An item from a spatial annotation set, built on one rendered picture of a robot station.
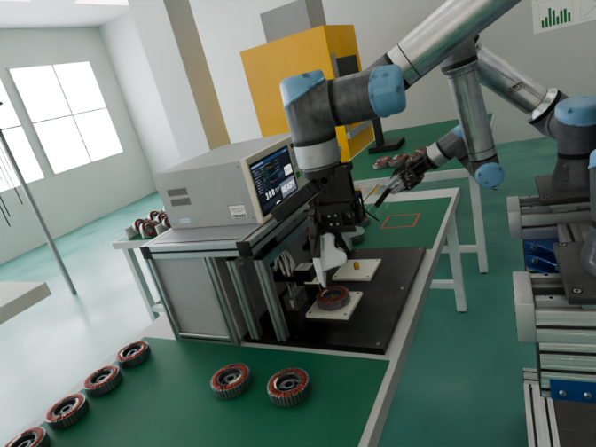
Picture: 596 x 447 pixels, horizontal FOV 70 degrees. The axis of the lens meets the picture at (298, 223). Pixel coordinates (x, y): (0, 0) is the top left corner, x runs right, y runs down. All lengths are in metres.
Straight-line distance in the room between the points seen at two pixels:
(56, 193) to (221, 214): 6.97
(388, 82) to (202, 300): 0.99
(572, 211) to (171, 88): 4.70
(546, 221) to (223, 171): 0.96
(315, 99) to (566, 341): 0.67
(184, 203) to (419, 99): 5.43
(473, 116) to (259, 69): 4.21
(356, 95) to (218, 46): 7.21
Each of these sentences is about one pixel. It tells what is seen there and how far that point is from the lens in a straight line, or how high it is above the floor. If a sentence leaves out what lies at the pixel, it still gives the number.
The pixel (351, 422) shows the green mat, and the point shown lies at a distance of 1.08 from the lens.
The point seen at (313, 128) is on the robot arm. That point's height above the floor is 1.42.
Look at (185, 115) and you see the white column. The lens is 5.40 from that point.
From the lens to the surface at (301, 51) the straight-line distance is 5.04.
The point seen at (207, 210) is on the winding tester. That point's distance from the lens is 1.42.
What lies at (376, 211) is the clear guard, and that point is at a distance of 1.45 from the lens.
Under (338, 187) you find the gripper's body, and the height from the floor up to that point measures 1.31.
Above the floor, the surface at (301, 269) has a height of 0.92.
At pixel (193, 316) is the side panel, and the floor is 0.85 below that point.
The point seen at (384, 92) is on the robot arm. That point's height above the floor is 1.45.
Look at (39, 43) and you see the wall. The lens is 8.81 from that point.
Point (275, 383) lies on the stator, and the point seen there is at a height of 0.79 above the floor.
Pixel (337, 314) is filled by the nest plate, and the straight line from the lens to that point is 1.38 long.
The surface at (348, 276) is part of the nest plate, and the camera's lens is 1.59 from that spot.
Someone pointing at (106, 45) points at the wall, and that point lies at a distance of 9.56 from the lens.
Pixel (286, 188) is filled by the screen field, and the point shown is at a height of 1.17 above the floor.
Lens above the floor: 1.50
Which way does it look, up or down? 18 degrees down
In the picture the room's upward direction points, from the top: 15 degrees counter-clockwise
